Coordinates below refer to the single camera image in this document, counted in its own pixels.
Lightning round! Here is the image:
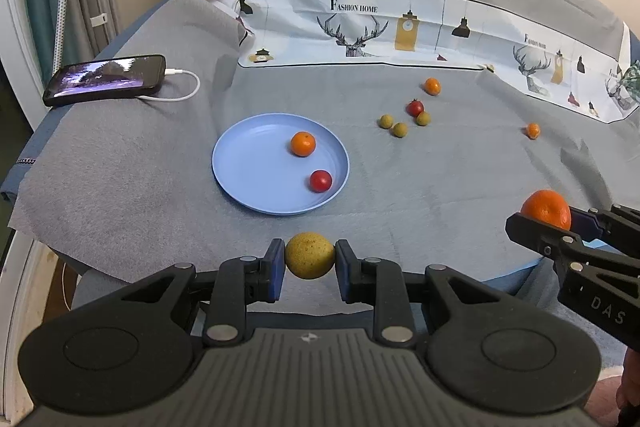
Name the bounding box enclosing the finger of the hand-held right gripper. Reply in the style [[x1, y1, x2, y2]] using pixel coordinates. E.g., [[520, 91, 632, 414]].
[[569, 204, 640, 249], [505, 211, 598, 270]]

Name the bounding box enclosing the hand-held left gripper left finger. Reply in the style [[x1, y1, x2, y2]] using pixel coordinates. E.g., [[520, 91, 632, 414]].
[[116, 238, 287, 349]]

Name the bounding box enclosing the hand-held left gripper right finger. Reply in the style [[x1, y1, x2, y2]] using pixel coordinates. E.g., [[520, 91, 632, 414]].
[[334, 238, 506, 349]]

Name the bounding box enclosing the large orange mandarin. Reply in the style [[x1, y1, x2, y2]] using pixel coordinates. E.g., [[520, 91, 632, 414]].
[[520, 189, 572, 232]]

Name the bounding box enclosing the blue round plate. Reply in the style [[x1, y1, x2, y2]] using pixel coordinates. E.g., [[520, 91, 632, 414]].
[[211, 113, 350, 216]]

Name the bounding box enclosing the person's grey trouser leg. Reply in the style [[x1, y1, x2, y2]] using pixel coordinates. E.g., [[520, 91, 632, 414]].
[[515, 257, 568, 314]]

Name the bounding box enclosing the green checked cloth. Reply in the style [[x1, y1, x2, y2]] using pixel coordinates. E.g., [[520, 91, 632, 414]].
[[619, 62, 640, 105]]

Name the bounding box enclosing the grey deer-print bed cover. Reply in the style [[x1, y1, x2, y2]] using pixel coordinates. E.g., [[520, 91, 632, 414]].
[[172, 0, 640, 124]]

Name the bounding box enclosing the black smartphone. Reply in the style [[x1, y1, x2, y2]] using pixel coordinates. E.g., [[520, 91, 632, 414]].
[[42, 54, 167, 108]]

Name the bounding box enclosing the white dotted pole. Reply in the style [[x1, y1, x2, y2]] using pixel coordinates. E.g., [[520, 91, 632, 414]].
[[51, 0, 77, 75]]

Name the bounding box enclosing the white charging cable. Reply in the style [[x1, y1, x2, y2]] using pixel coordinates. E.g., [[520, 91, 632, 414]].
[[140, 68, 201, 102]]

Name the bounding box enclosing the white bed frame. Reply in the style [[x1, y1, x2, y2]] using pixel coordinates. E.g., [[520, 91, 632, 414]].
[[0, 227, 86, 427]]

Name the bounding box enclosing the white door frame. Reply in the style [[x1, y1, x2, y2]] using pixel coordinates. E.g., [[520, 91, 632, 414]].
[[0, 0, 56, 130]]

